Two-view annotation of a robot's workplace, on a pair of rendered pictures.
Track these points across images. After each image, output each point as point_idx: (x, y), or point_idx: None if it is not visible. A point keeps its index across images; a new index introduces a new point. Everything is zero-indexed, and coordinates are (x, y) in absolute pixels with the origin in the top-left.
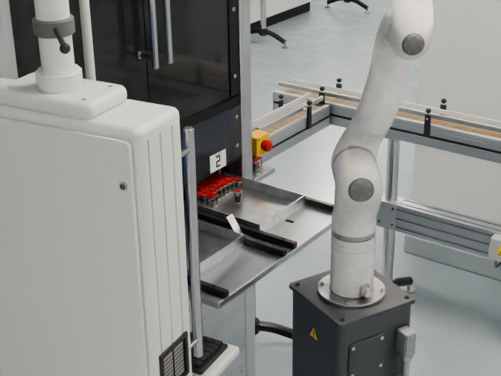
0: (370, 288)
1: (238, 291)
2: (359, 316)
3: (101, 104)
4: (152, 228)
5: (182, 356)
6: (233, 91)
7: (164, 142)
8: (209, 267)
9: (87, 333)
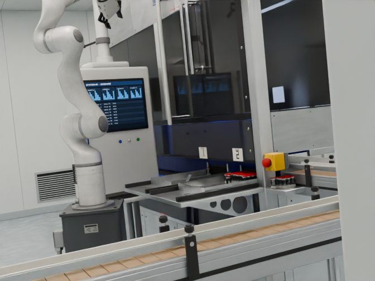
0: (79, 202)
1: (129, 190)
2: (69, 206)
3: (83, 66)
4: (67, 110)
5: None
6: (246, 108)
7: None
8: (157, 185)
9: None
